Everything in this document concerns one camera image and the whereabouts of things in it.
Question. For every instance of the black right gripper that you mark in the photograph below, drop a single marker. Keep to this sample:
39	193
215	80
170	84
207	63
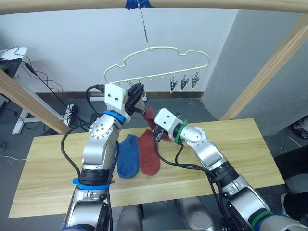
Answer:
159	131

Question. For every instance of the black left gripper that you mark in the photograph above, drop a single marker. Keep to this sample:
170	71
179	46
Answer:
128	101

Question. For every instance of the metal hanger clip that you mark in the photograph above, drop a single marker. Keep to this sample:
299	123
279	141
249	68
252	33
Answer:
140	103
184	82
172	84
196	80

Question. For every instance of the red sock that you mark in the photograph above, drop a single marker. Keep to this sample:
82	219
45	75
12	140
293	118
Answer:
149	115
149	158

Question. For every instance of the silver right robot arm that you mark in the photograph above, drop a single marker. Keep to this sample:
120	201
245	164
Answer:
207	154

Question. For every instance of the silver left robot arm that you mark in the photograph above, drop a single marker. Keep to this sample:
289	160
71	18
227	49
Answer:
101	144

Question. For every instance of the cream plastic clip hanger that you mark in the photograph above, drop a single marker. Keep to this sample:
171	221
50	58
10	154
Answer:
149	49

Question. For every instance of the blue sock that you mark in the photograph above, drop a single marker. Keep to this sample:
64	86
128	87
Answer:
128	158

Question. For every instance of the white power strip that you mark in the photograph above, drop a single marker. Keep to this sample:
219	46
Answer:
69	107

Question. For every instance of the grey rounded shape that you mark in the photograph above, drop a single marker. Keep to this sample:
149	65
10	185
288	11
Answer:
131	219
195	214

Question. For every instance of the blue tape strip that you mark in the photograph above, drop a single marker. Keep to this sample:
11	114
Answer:
132	3

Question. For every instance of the white desk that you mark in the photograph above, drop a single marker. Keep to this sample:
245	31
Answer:
20	51

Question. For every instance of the dark clothed person leg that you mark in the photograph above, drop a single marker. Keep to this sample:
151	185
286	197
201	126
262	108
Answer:
293	163

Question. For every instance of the black and white sneaker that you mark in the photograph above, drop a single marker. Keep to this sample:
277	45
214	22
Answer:
294	205

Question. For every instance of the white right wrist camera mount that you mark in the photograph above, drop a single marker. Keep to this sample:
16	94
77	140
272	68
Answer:
166	120

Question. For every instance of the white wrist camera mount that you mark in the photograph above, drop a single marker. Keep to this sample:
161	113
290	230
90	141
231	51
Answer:
166	120
115	96

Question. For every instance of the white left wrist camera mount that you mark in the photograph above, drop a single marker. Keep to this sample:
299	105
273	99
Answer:
115	96

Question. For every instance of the dark wall baseboard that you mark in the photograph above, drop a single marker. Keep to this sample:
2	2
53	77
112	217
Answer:
168	94

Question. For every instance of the wooden frame crossbeam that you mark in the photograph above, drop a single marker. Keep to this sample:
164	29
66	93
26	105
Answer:
72	5

